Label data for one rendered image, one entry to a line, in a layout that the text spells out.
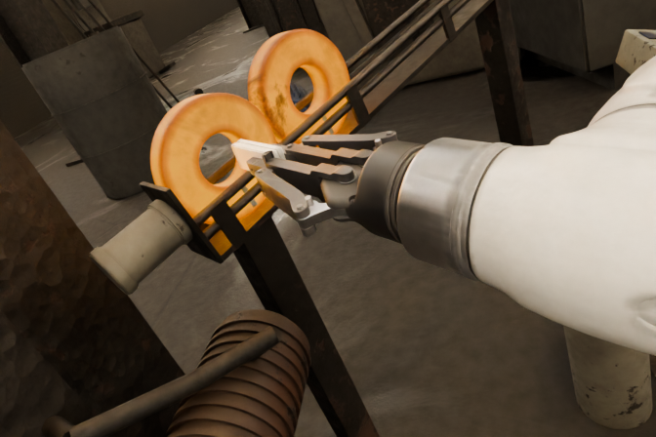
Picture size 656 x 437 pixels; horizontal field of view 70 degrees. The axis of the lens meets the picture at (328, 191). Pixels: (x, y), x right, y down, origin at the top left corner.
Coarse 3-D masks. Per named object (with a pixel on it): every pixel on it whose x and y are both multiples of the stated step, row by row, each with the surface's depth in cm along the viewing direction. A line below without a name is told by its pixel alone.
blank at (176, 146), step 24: (192, 96) 54; (216, 96) 53; (168, 120) 51; (192, 120) 52; (216, 120) 53; (240, 120) 56; (264, 120) 58; (168, 144) 50; (192, 144) 52; (168, 168) 50; (192, 168) 52; (240, 168) 58; (192, 192) 53; (216, 192) 54; (240, 192) 57; (192, 216) 53; (240, 216) 57
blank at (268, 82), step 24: (264, 48) 59; (288, 48) 59; (312, 48) 61; (336, 48) 64; (264, 72) 57; (288, 72) 59; (312, 72) 64; (336, 72) 65; (264, 96) 57; (288, 96) 60; (288, 120) 60
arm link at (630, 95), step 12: (648, 60) 34; (636, 72) 33; (648, 72) 31; (624, 84) 33; (636, 84) 31; (648, 84) 30; (624, 96) 32; (636, 96) 31; (648, 96) 30; (612, 108) 31
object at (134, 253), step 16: (160, 208) 50; (144, 224) 50; (160, 224) 50; (176, 224) 50; (112, 240) 49; (128, 240) 48; (144, 240) 49; (160, 240) 50; (176, 240) 51; (96, 256) 47; (112, 256) 47; (128, 256) 48; (144, 256) 49; (160, 256) 50; (112, 272) 47; (128, 272) 48; (144, 272) 49; (128, 288) 48
